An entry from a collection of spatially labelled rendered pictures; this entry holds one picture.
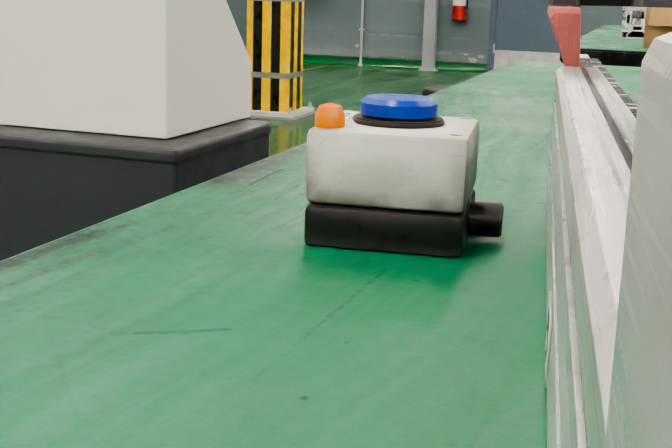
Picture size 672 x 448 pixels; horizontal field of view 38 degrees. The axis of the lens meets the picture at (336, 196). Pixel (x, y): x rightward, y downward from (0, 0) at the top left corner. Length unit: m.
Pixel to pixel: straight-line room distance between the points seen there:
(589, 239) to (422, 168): 0.29
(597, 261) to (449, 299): 0.25
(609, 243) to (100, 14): 0.70
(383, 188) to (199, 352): 0.16
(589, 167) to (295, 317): 0.17
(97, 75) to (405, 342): 0.54
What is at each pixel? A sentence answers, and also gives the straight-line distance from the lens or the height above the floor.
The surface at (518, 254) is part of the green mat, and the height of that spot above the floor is 0.78.
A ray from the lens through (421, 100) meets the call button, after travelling 0.49.
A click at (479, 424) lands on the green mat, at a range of 0.30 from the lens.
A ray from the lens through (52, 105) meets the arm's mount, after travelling 0.88.
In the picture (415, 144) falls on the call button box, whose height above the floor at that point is 0.83.
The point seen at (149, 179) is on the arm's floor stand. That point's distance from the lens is 0.79.
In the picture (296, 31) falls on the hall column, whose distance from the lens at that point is 7.06.
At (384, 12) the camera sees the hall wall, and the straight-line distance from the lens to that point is 12.02.
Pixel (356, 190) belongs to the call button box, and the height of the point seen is 0.81.
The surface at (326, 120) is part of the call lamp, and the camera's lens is 0.47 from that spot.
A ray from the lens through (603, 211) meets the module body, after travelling 0.20.
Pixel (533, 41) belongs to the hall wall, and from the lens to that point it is 11.64.
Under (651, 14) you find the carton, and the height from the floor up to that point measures 0.87.
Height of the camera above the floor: 0.91
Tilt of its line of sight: 12 degrees down
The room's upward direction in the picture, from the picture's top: 2 degrees clockwise
